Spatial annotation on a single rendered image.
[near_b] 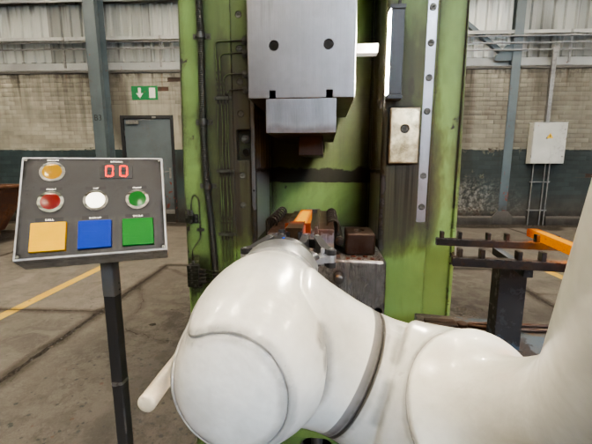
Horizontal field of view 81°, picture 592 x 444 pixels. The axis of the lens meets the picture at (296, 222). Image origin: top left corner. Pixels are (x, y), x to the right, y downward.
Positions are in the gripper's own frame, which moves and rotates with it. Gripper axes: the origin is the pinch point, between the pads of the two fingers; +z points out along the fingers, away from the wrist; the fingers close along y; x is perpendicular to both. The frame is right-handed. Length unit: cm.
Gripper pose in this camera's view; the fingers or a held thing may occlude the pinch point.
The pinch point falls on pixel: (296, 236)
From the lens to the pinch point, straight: 59.5
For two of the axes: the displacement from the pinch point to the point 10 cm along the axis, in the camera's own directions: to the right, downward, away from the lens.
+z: 0.8, -1.8, 9.8
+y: 10.0, 0.1, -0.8
